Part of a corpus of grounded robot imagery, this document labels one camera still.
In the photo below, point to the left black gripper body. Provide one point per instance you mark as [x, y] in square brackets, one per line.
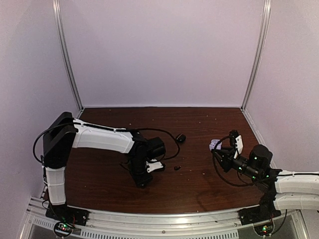
[138, 176]

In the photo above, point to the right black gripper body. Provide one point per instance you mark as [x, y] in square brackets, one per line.
[228, 161]

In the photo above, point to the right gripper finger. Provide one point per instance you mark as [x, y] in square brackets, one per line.
[218, 160]
[224, 149]

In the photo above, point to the lilac earbud charging case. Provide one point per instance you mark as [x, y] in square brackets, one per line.
[215, 144]

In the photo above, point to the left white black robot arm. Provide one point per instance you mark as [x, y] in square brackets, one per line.
[67, 132]

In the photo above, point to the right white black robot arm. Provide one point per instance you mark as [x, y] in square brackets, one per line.
[282, 189]

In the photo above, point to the black earbud charging case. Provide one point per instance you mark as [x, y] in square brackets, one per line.
[181, 138]

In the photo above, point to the right circuit board with leds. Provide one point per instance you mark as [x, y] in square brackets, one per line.
[264, 229]

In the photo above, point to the circuit board with leds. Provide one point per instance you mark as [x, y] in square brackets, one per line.
[62, 229]
[264, 229]

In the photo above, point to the left circuit board with leds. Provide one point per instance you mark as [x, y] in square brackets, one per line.
[62, 229]

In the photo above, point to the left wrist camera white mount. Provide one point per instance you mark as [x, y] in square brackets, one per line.
[154, 166]

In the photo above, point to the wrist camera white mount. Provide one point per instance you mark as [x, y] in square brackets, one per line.
[154, 166]
[236, 142]

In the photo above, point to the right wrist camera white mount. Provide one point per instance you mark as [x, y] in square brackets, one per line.
[236, 142]

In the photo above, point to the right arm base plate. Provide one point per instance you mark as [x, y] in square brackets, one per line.
[256, 214]

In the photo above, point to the aluminium front rail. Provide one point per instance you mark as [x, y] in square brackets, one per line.
[111, 225]

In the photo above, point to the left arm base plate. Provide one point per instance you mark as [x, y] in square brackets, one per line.
[72, 216]

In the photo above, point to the right aluminium frame post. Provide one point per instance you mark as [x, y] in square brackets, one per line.
[265, 20]

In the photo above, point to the aluminium frame post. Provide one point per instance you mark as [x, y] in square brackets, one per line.
[65, 54]
[265, 20]

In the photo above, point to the left aluminium frame post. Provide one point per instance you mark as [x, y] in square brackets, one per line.
[65, 54]

